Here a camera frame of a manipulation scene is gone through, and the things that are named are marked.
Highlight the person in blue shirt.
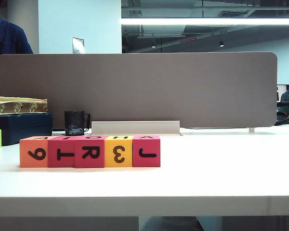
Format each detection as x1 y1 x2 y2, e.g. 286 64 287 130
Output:
0 0 34 97

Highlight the black mug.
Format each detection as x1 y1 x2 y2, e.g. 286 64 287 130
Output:
64 110 91 136

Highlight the red foam block letter R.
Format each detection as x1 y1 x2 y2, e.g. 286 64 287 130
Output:
74 135 105 168

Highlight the dark blue case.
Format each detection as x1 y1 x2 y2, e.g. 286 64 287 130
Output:
0 112 53 146

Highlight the yellow patterned box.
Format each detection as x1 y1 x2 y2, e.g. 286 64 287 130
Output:
0 96 49 115

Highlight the orange foam block monkey print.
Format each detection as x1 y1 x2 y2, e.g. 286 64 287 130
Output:
19 136 50 168

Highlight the red foam block letter J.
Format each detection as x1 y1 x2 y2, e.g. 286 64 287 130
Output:
131 135 161 167

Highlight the small wall sign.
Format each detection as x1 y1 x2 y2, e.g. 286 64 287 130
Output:
71 37 85 54

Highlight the red foam block letter T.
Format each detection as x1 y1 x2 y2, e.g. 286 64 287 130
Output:
47 135 77 168

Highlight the perforated grey panel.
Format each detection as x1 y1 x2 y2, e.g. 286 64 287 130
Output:
275 215 289 231

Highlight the brown desk divider panel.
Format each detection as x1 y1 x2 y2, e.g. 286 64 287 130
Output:
0 51 278 128

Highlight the yellow foam block letter H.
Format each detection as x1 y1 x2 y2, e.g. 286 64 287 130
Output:
104 135 133 168

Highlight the black office chair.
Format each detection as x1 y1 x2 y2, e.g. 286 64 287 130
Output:
276 68 289 128

